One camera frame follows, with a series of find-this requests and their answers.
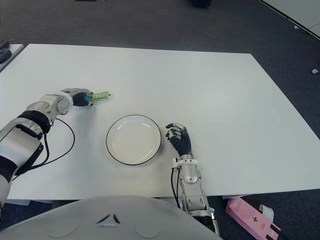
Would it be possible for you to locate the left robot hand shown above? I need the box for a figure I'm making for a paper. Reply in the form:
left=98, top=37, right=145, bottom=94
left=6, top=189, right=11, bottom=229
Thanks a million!
left=61, top=87, right=95, bottom=108

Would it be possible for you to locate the grey robot torso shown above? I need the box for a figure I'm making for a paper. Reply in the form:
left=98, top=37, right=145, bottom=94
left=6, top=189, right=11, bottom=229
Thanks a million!
left=0, top=194, right=217, bottom=240

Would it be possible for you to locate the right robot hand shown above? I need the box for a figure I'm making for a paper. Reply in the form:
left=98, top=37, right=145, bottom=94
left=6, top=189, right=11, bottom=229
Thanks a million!
left=164, top=121, right=193, bottom=157

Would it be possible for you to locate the pink cardboard box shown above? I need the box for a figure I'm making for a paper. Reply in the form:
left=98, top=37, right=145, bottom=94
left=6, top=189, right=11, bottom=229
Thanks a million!
left=224, top=196, right=282, bottom=240

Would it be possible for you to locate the white background table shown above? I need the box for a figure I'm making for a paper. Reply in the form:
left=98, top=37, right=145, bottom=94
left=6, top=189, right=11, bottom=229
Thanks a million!
left=258, top=0, right=320, bottom=41

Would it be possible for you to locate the white plate with black rim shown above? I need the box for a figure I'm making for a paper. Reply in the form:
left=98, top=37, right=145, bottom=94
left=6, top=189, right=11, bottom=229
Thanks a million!
left=105, top=114, right=163, bottom=166

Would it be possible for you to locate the white side table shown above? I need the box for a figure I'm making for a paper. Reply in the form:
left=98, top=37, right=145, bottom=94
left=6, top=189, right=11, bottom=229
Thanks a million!
left=0, top=43, right=25, bottom=73

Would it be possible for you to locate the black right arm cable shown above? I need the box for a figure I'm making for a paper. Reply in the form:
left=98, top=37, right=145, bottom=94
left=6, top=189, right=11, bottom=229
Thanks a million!
left=170, top=166, right=182, bottom=209

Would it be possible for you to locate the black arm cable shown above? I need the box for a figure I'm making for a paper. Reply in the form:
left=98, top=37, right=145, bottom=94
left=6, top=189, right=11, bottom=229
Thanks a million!
left=170, top=166, right=182, bottom=209
left=11, top=109, right=76, bottom=182

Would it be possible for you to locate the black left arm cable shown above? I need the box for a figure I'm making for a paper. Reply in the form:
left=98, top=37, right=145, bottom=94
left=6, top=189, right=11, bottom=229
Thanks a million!
left=11, top=109, right=76, bottom=182

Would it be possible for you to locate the green toothpaste tube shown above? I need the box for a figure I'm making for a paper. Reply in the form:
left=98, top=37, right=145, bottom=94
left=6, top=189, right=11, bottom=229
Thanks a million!
left=85, top=91, right=113, bottom=102

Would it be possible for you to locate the white strap loop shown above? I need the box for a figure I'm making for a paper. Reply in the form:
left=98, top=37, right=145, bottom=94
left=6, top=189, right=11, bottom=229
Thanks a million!
left=258, top=204, right=275, bottom=222

